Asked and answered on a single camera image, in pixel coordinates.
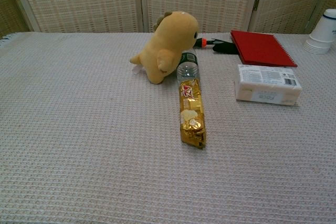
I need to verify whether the woven folding screen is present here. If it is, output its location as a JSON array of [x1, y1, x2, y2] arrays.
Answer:
[[0, 0, 336, 39]]

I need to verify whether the white woven tablecloth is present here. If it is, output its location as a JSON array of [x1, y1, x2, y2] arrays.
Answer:
[[0, 31, 336, 224]]

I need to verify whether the gold foil snack package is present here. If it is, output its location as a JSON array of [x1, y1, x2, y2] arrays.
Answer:
[[178, 78, 207, 150]]

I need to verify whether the clear plastic water bottle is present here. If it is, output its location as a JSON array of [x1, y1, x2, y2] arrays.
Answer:
[[176, 48, 201, 83]]

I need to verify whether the red spiral notebook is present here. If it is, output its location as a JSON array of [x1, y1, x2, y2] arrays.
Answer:
[[230, 29, 298, 68]]

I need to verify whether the yellow plush dinosaur toy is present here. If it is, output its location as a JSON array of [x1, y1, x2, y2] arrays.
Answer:
[[129, 10, 200, 85]]

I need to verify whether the stack of white paper cups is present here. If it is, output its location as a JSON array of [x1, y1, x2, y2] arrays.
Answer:
[[303, 8, 336, 55]]

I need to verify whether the white tissue pack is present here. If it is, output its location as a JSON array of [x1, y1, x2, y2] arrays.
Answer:
[[234, 63, 302, 106]]

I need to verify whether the black trowel with orange collar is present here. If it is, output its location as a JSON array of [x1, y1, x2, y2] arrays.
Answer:
[[195, 37, 241, 54]]

